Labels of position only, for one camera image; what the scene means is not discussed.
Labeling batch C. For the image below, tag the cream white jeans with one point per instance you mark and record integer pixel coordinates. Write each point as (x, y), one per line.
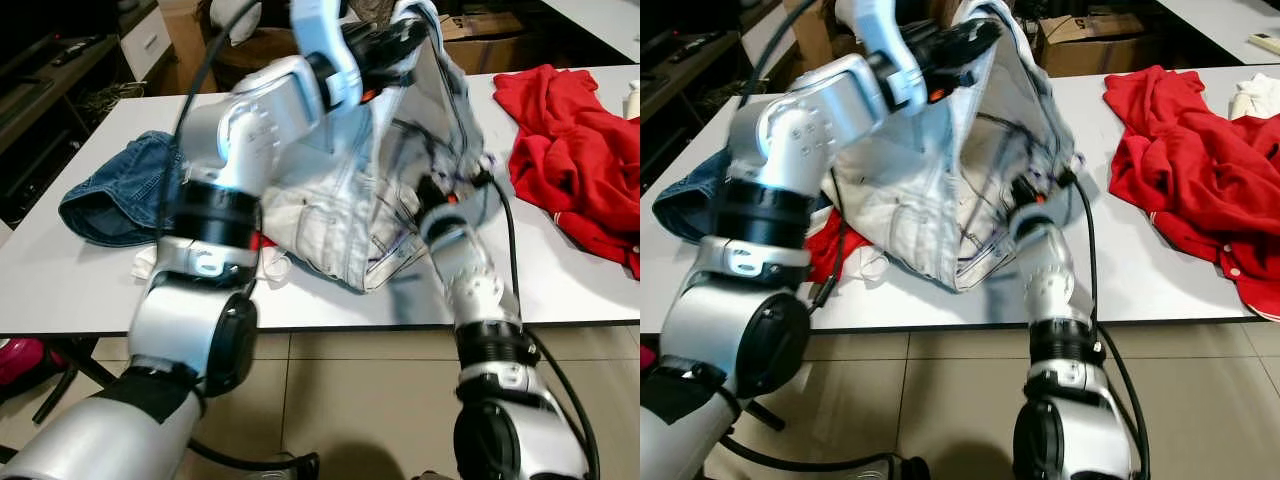
(950, 200)
(350, 200)

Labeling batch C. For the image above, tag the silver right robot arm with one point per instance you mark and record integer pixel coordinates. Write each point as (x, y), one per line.
(1050, 285)
(480, 285)

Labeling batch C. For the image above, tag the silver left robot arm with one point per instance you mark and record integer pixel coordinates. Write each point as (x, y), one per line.
(790, 140)
(250, 140)

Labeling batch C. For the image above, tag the brown cardboard box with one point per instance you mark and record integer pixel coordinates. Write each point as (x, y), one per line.
(1090, 45)
(490, 45)

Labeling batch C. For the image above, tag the red garment white trim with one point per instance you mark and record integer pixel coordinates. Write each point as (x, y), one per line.
(570, 150)
(1190, 170)

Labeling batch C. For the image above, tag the white drawer unit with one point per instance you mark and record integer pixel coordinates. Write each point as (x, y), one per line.
(768, 30)
(148, 40)

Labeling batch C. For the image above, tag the white jersey red trim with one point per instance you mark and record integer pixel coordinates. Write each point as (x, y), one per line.
(828, 245)

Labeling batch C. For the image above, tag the small white garment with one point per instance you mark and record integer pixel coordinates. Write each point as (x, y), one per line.
(633, 100)
(1258, 100)

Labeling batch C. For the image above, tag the blue denim garment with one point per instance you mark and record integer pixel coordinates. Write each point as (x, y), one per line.
(695, 200)
(115, 195)

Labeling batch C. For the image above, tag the dark low cabinet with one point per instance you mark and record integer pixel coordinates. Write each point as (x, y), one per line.
(50, 110)
(685, 90)

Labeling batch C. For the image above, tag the white remote control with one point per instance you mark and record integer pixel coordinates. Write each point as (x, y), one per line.
(1265, 42)

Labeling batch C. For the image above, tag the black table leg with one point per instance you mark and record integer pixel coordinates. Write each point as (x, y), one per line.
(70, 380)

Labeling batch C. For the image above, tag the pink plastic item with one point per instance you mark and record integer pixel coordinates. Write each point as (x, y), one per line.
(30, 360)

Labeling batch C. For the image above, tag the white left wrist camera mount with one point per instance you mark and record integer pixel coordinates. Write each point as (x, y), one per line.
(325, 50)
(885, 50)

